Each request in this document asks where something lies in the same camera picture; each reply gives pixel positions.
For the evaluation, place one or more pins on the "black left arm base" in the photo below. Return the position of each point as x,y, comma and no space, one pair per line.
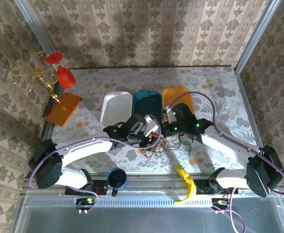
100,188

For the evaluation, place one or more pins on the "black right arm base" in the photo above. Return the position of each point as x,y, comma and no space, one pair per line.
202,187

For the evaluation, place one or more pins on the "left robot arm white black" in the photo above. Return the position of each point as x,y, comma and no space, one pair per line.
83,150

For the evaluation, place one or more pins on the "orange plastic bin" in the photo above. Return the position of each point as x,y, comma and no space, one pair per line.
180,95

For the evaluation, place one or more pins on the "white plastic bin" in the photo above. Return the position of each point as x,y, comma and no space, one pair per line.
115,106

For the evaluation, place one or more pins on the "teal plastic bin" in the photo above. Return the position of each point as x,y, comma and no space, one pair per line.
146,104

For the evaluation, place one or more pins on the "blue mug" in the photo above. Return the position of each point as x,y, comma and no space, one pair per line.
117,178

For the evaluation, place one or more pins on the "yellow taped banana shape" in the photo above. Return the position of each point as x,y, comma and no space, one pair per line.
190,184

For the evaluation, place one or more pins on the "orange wooden block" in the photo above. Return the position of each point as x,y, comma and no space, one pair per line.
59,114

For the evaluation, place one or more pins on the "red plastic wine glass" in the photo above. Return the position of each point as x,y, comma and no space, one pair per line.
65,76

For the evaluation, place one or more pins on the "right controller board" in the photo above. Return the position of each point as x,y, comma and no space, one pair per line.
220,203

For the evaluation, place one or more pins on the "controller board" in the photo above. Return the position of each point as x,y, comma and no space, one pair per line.
220,203
84,202

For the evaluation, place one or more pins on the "left controller board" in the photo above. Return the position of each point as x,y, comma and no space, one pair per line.
84,202

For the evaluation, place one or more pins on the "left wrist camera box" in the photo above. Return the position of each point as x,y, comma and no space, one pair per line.
152,126

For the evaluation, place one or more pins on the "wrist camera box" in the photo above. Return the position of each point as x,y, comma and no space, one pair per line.
171,115
152,126

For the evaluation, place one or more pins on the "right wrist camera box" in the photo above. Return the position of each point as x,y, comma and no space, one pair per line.
171,115

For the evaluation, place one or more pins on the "aluminium frame rail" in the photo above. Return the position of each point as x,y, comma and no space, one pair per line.
156,182

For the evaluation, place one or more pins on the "right aluminium post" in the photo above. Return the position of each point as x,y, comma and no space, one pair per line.
255,34

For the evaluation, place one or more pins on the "aluminium post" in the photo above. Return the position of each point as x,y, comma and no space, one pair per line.
33,26
255,34

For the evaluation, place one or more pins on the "left aluminium post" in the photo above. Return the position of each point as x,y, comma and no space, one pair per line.
33,26

